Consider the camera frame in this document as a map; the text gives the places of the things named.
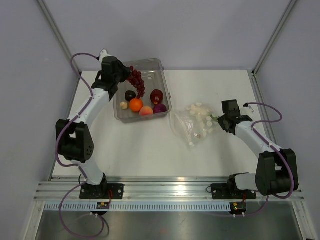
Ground fake purple grapes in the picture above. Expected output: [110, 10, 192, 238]
[127, 66, 146, 99]

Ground fake white radish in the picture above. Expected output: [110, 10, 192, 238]
[185, 102, 218, 139]

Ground clear zip top bag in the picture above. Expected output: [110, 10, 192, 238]
[169, 102, 219, 148]

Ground fake garlic bulb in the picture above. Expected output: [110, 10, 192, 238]
[119, 101, 129, 110]

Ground fake orange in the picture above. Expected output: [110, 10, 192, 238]
[129, 98, 144, 113]

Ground fake dark red apple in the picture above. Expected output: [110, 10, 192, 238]
[150, 89, 164, 105]

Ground fake peach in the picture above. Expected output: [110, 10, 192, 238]
[139, 106, 154, 117]

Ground fake purple onion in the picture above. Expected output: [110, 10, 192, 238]
[153, 103, 168, 114]

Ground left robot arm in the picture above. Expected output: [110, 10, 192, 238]
[55, 53, 132, 200]

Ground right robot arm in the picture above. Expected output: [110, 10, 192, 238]
[217, 99, 299, 199]

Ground fake green leaf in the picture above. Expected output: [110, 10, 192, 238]
[211, 114, 219, 121]

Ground grey transparent plastic container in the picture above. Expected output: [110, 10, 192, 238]
[113, 58, 172, 123]

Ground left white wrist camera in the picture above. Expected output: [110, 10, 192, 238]
[96, 49, 111, 63]

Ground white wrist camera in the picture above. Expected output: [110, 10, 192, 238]
[242, 103, 255, 117]
[96, 49, 111, 63]

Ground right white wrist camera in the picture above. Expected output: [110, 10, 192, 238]
[242, 103, 255, 117]

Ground left aluminium frame post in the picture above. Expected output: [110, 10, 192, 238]
[34, 0, 81, 78]

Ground aluminium frame post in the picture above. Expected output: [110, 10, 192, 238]
[251, 0, 301, 77]
[34, 0, 81, 78]

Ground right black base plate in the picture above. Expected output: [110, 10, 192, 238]
[209, 183, 257, 200]

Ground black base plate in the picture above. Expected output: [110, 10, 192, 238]
[79, 183, 125, 200]
[209, 183, 257, 200]

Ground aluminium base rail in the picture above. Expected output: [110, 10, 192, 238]
[33, 176, 305, 201]

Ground right aluminium frame post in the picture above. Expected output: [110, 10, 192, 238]
[251, 0, 301, 77]

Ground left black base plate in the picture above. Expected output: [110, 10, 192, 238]
[79, 183, 125, 200]

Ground white slotted cable duct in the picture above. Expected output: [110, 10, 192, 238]
[43, 202, 232, 212]

